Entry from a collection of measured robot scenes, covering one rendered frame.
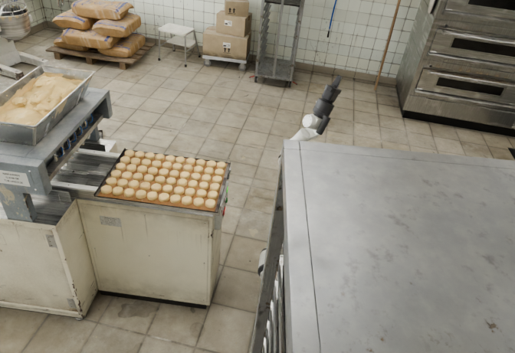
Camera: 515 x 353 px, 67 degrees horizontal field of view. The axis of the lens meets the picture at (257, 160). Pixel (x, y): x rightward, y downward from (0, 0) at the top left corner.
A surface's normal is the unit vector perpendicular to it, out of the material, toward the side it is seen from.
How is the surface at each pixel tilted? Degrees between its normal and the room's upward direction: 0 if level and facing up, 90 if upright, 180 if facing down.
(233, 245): 0
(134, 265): 90
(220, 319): 0
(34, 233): 90
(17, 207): 90
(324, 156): 0
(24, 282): 90
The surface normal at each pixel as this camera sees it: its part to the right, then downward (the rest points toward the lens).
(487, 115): -0.20, 0.56
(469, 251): 0.09, -0.81
